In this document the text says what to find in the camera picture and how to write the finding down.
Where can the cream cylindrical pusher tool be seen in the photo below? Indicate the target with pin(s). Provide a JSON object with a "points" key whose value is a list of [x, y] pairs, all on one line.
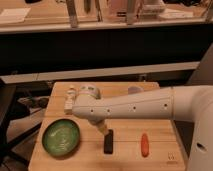
{"points": [[102, 127]]}

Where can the green ceramic bowl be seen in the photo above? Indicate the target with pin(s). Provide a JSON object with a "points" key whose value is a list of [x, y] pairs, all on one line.
{"points": [[61, 137]]}

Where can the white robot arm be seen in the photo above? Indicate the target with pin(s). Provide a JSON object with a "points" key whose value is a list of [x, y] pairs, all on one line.
{"points": [[180, 103]]}

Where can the black rectangular bar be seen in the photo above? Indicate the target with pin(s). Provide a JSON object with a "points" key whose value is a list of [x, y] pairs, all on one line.
{"points": [[108, 142]]}

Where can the small clear plastic bottle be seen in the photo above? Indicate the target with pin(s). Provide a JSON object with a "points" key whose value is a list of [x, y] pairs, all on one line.
{"points": [[70, 99]]}

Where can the orange carrot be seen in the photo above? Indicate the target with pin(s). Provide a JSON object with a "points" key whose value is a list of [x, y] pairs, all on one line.
{"points": [[144, 145]]}

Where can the white paper cup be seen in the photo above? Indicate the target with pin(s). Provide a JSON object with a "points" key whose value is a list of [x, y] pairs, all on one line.
{"points": [[134, 89]]}

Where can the white paper sheet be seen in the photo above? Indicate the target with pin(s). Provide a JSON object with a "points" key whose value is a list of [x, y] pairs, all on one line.
{"points": [[16, 15]]}

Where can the metal frame post right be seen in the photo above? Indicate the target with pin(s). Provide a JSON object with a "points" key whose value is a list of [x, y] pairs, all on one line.
{"points": [[130, 11]]}

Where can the metal frame post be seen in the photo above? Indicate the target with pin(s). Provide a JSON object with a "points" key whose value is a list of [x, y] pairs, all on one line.
{"points": [[130, 11], [72, 13]]}

